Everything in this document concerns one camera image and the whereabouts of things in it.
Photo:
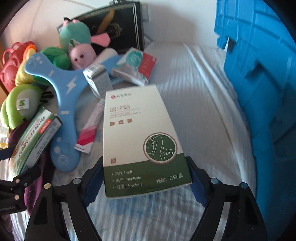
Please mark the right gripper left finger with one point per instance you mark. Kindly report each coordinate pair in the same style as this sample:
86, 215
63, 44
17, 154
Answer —
61, 207

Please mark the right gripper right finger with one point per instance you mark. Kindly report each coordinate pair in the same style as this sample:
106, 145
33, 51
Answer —
244, 220

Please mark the white green patch box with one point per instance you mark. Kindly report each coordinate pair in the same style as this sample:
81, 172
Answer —
141, 150

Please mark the red teal medicine box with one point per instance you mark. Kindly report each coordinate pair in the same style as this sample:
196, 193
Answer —
135, 67

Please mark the green white medicine box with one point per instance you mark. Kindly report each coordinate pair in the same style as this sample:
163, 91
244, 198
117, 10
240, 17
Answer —
34, 140

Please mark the pink white ointment tube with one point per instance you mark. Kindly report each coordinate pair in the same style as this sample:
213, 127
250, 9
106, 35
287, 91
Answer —
87, 135

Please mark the green caterpillar plush toy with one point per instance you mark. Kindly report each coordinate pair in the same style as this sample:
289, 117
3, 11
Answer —
24, 99

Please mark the blue foam boomerang toy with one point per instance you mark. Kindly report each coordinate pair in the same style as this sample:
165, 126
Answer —
68, 85

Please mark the red bear-shaped plastic bag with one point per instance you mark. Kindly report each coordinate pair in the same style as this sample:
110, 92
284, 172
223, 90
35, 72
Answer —
11, 60

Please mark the small grey white box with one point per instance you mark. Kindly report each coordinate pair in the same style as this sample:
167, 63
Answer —
98, 79

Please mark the pink pig plush teal dress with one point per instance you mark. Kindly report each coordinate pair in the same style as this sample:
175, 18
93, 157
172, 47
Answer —
75, 38

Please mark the blue plastic storage crate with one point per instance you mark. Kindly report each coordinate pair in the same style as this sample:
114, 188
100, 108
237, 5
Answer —
260, 63

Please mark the black gift box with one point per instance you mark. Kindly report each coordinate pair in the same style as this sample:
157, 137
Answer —
121, 21

